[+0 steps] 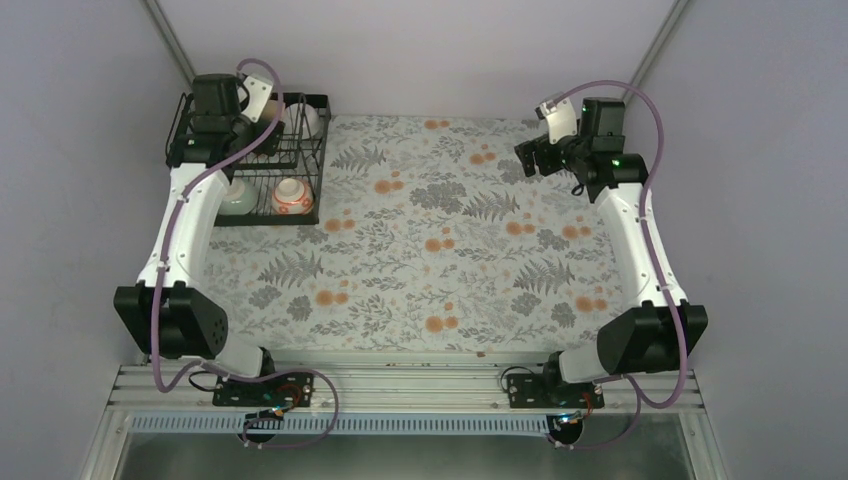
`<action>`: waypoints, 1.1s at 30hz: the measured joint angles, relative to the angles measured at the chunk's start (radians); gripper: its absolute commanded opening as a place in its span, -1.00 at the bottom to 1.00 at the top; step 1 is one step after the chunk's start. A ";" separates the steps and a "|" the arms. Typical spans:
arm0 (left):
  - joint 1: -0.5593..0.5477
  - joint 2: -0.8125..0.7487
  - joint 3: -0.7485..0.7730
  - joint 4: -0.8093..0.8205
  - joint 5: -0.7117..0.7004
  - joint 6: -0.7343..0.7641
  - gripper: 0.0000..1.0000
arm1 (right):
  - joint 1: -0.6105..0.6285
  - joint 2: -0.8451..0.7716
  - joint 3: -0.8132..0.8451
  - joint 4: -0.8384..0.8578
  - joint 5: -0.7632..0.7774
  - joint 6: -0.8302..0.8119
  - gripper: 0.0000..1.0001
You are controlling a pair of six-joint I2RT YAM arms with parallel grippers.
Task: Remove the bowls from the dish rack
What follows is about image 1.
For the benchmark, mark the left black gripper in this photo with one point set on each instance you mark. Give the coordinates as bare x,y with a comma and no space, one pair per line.
269,145

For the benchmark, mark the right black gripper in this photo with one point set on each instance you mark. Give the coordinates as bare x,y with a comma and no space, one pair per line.
525,154

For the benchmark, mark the black wire dish rack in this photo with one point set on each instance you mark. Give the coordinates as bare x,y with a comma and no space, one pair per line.
291,159

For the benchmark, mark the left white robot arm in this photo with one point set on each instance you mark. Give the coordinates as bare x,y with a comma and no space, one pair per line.
167,311

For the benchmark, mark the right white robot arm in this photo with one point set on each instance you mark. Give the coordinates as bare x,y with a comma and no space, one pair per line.
659,326

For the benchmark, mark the pale green bowl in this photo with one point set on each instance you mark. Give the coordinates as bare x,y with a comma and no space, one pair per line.
241,198

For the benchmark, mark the red patterned white bowl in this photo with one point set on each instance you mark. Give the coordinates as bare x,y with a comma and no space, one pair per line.
292,196

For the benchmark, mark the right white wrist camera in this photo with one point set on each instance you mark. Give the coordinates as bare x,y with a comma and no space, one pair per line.
561,118

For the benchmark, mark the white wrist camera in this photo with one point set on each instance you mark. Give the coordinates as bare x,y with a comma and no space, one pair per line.
254,93
561,118

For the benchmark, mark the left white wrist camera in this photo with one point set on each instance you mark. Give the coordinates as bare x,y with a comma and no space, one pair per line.
254,93

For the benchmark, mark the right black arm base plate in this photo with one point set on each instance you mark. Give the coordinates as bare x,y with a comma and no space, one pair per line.
532,391

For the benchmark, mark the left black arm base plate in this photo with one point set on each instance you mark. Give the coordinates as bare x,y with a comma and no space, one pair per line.
286,391

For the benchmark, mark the aluminium rail frame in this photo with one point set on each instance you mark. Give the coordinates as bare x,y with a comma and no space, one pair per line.
411,383

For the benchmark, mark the grey slotted cable duct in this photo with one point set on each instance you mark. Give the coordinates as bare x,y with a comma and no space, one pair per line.
346,423

